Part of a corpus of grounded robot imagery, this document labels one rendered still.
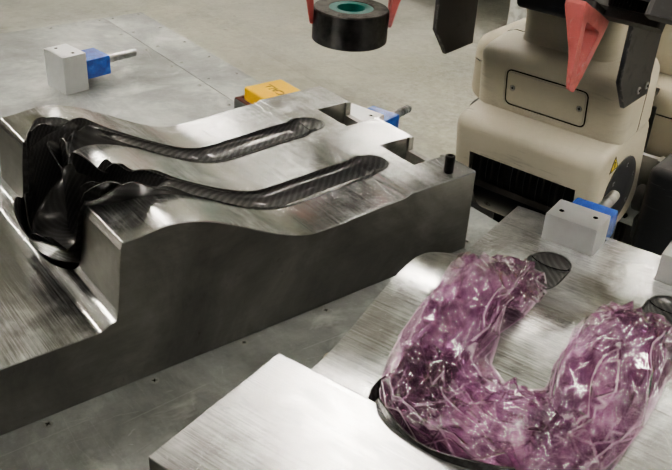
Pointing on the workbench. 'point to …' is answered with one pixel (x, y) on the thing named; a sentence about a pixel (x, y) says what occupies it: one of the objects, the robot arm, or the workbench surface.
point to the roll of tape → (350, 24)
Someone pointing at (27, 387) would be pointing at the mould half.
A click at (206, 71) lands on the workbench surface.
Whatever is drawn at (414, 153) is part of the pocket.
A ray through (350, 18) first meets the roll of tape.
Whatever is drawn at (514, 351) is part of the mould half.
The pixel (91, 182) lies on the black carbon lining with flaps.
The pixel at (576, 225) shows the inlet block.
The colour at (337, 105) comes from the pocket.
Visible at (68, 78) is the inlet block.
